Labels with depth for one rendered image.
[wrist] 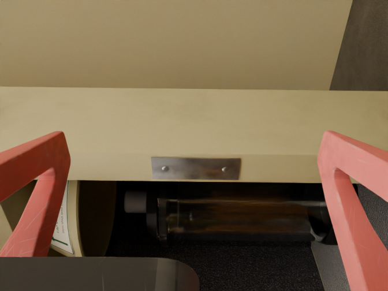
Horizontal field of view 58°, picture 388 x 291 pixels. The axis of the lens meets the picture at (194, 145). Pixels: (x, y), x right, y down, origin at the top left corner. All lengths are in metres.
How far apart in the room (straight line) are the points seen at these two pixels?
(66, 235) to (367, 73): 0.47
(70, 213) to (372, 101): 0.32
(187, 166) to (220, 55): 0.44
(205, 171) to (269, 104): 0.10
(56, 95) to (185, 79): 0.39
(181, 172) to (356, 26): 0.45
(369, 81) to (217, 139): 0.35
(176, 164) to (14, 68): 0.56
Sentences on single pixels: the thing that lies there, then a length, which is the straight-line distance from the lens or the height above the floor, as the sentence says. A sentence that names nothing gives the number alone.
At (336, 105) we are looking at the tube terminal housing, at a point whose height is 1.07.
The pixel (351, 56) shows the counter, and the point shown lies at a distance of 0.66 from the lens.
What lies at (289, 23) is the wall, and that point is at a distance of 0.70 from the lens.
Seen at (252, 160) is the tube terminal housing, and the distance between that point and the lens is 0.28.
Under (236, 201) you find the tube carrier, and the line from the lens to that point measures 0.40.
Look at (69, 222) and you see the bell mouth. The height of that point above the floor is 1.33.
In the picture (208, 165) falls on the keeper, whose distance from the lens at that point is 0.28.
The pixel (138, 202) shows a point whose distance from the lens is 0.43.
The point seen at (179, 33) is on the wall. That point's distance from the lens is 0.68.
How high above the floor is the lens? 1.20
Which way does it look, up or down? level
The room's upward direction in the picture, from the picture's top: 89 degrees counter-clockwise
